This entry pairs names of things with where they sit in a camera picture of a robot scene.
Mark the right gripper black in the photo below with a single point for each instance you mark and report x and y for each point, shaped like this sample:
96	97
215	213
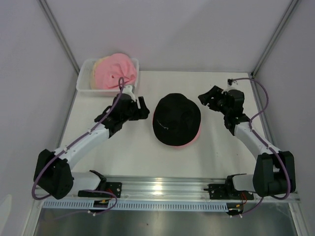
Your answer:
205	98

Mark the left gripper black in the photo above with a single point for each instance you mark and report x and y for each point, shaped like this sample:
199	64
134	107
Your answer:
140	113

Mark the black bucket hat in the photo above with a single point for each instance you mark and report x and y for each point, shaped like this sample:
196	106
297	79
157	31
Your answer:
176	120

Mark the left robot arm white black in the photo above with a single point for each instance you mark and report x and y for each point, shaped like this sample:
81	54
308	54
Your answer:
108	123

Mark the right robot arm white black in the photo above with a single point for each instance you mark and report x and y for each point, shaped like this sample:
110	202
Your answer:
274	173

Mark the cream bucket hat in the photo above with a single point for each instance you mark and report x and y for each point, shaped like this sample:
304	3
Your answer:
101	76

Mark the white plastic basket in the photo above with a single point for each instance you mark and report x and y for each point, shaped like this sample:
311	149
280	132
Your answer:
83	84

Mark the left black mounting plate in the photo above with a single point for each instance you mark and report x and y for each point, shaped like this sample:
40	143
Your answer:
111	187

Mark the black mounting plate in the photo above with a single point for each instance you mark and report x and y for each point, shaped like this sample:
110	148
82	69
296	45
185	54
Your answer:
111	187
225	192

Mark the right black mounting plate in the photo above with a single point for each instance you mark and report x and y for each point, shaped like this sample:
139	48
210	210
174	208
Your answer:
225	192

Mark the right corner aluminium profile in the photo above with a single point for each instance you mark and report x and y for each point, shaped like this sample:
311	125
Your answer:
278	31

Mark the corner aluminium profile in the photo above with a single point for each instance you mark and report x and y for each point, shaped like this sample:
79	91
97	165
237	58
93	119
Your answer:
278	31
51	19

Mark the left corner aluminium profile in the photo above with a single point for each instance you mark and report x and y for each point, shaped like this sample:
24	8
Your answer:
51	19

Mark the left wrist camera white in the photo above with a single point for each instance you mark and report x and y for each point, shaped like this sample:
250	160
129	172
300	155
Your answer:
127	93

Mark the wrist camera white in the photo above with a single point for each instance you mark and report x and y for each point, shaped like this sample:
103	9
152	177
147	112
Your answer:
127	93
231	83

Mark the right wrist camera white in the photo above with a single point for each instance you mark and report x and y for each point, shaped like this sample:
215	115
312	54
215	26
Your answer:
231	83

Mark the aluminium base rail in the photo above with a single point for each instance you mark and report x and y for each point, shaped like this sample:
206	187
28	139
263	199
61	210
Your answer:
157	188

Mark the white slotted cable duct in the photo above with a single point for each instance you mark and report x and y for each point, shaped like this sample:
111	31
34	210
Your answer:
136	205

